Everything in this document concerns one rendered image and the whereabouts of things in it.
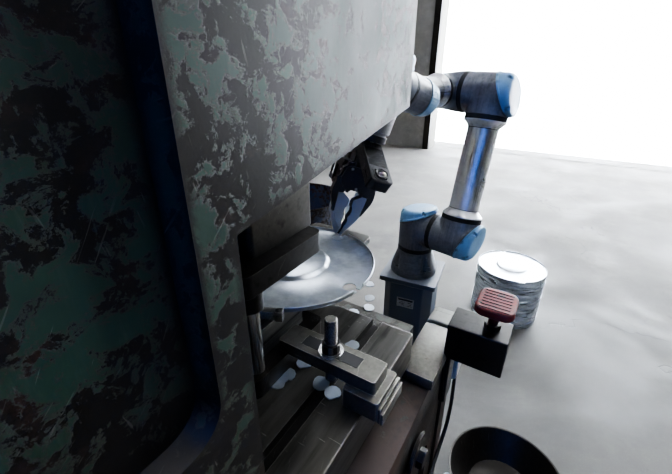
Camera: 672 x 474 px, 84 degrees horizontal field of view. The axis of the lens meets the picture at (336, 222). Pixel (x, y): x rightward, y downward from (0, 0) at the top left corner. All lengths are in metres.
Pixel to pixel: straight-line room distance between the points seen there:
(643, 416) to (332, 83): 1.62
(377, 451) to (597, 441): 1.09
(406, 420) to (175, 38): 0.57
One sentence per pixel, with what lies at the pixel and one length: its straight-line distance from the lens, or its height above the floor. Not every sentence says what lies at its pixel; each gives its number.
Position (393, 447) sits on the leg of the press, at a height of 0.62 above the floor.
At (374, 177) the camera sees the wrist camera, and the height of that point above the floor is 0.93.
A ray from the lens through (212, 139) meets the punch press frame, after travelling 0.23.
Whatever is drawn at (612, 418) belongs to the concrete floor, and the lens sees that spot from 1.70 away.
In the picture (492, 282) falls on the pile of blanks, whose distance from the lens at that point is 1.80.
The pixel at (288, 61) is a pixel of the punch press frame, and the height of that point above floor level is 1.11.
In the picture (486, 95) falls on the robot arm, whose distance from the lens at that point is 1.12.
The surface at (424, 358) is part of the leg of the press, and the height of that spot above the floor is 0.64.
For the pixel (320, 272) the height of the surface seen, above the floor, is 0.78.
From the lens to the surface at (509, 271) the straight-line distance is 1.84.
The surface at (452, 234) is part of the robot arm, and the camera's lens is 1.14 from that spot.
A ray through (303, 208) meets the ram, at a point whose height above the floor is 0.92.
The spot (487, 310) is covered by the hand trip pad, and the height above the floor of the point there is 0.76.
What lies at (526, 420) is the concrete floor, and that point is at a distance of 1.56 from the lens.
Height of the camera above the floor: 1.11
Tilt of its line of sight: 24 degrees down
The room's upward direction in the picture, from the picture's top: straight up
